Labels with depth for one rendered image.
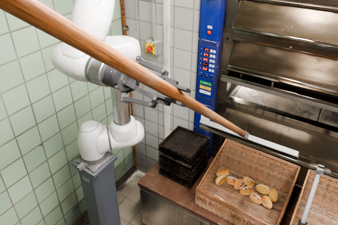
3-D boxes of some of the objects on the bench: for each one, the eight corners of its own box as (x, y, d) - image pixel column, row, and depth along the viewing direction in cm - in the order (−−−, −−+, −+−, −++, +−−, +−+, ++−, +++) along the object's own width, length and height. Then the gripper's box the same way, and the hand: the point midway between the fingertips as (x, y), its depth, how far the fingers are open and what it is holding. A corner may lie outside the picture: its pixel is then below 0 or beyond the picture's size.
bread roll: (268, 192, 220) (268, 187, 217) (277, 193, 218) (278, 188, 215) (268, 204, 213) (268, 199, 209) (278, 205, 211) (278, 200, 207)
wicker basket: (222, 162, 247) (226, 136, 232) (293, 193, 221) (302, 165, 206) (193, 204, 213) (194, 176, 198) (272, 245, 186) (281, 217, 172)
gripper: (129, 51, 88) (201, 71, 77) (108, 102, 87) (180, 130, 76) (114, 41, 81) (192, 62, 71) (92, 97, 80) (168, 126, 70)
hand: (174, 93), depth 75 cm, fingers closed on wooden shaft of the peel, 3 cm apart
